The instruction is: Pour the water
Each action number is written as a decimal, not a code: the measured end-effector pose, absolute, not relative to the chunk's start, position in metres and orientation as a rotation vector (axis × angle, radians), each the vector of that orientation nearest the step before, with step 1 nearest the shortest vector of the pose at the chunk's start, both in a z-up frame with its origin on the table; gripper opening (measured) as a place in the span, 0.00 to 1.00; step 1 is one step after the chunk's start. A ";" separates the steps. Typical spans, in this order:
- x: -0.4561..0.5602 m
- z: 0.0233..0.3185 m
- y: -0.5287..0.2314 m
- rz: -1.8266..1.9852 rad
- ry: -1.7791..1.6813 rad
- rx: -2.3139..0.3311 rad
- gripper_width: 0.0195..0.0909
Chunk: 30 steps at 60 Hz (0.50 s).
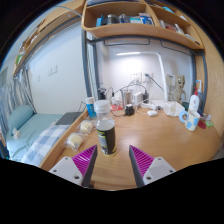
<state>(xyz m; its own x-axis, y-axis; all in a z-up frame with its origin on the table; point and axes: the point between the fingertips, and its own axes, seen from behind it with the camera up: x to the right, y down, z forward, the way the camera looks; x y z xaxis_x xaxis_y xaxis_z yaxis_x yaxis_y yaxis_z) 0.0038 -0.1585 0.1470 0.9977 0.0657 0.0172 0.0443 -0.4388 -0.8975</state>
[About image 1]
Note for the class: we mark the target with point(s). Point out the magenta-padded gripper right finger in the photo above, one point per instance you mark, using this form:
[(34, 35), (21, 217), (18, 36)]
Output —
[(156, 168)]

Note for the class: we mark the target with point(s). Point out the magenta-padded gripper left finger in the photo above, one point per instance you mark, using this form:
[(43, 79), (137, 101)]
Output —
[(70, 168)]

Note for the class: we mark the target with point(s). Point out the clear bottle with dark label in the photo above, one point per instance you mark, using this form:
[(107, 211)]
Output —
[(106, 136)]

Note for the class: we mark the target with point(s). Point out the bun in plastic bag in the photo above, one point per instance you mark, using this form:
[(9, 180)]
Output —
[(86, 126), (74, 141)]

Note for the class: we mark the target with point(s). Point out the blue plaid blanket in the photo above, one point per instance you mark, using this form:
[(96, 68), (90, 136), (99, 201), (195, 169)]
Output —
[(45, 143)]

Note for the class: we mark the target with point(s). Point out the dark grey laptop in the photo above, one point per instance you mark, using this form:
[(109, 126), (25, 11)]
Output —
[(68, 118)]

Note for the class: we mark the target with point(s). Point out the bed with teal sheet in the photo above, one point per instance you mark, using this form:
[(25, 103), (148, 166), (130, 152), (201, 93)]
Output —
[(33, 128)]

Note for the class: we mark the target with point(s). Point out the white computer mouse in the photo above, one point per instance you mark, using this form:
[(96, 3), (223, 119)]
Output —
[(152, 113)]

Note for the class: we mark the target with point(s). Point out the white mug with blue pattern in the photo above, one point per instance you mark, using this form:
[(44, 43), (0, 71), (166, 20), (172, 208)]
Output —
[(192, 121)]

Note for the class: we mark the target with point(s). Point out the white power strip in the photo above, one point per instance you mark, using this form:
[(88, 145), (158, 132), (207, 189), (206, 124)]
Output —
[(151, 105)]

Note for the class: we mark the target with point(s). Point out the blue and white tube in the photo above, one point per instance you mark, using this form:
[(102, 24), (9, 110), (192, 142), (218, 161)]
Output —
[(90, 108)]

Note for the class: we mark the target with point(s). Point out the small black box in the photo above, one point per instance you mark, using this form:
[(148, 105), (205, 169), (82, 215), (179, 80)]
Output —
[(129, 110)]

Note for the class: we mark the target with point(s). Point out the green packet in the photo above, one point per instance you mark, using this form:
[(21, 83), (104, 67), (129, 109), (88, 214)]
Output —
[(209, 123)]

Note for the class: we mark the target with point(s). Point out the white power adapter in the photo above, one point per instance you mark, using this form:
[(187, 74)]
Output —
[(138, 98)]

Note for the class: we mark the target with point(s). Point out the teal pillow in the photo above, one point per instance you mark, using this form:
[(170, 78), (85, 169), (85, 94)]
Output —
[(19, 117)]

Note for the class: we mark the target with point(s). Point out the metal cup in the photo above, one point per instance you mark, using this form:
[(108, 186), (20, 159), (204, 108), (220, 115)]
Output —
[(126, 98)]

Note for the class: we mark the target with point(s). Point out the white lotion bottle red pump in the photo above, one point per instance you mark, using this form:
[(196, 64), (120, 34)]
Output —
[(194, 101)]

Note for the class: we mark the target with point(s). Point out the white desk lamp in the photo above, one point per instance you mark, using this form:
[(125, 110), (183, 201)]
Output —
[(162, 75)]

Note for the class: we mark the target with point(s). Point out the grey striped curtain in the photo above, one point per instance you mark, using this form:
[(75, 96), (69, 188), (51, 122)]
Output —
[(15, 91)]

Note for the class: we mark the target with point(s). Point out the wooden shelf unit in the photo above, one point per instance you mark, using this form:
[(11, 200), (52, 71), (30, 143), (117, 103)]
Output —
[(133, 30)]

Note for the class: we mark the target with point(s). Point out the white wall socket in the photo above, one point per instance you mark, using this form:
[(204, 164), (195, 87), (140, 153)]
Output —
[(148, 77)]

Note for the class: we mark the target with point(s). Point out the grey metal frame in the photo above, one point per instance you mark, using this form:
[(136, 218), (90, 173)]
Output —
[(87, 66)]

